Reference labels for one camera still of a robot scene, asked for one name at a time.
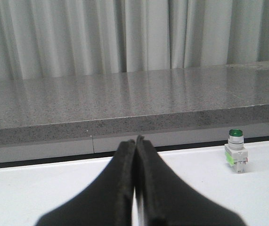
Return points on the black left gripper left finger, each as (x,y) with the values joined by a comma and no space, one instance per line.
(107,201)

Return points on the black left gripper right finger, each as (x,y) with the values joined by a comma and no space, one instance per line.
(164,199)

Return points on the grey stone counter ledge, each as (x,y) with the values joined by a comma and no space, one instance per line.
(66,116)

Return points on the white pleated curtain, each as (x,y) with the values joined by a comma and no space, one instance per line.
(56,38)

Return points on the green pushbutton switch module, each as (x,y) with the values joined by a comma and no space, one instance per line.
(235,152)

